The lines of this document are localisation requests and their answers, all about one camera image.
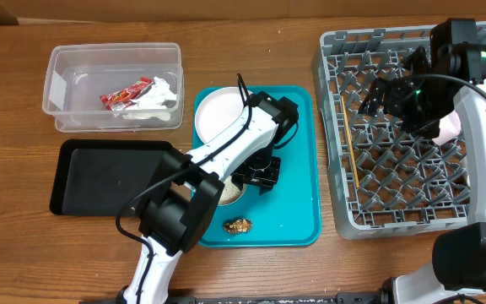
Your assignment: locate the grey bowl with rice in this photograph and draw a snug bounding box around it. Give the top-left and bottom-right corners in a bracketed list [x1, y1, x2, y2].
[219, 176, 246, 205]

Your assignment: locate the pink bowl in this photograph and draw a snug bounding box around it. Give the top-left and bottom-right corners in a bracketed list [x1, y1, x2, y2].
[432, 111, 462, 145]

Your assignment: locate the brown food scrap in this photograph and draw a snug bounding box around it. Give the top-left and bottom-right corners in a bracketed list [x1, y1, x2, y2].
[223, 219, 252, 235]

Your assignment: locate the wooden chopstick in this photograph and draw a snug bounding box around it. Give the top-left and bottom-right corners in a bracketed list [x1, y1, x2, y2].
[341, 95, 359, 189]

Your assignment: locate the white round plate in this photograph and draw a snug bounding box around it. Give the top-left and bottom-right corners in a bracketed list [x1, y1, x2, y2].
[194, 87, 248, 145]

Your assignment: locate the white napkin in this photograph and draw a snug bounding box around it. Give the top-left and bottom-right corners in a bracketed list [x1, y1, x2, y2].
[122, 77, 177, 122]

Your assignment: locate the red snack wrapper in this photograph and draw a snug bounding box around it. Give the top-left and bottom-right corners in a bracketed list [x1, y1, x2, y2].
[100, 78, 153, 111]

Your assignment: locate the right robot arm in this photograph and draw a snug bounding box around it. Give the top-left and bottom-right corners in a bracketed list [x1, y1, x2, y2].
[359, 19, 486, 303]

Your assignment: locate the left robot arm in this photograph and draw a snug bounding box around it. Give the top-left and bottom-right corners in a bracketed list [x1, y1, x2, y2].
[116, 91, 299, 303]

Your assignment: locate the grey dishwasher rack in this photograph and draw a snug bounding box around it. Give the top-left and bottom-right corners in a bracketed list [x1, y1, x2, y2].
[313, 20, 486, 239]

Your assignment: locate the teal serving tray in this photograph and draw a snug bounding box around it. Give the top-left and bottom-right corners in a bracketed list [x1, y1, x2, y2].
[200, 85, 321, 248]

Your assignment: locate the black tray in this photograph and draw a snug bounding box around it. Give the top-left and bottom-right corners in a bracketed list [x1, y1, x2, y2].
[50, 139, 172, 216]

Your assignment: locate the clear plastic bin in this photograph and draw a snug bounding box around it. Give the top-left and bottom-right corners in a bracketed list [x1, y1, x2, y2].
[42, 42, 184, 133]

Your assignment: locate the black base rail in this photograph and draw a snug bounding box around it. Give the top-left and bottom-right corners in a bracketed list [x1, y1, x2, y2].
[165, 291, 382, 304]

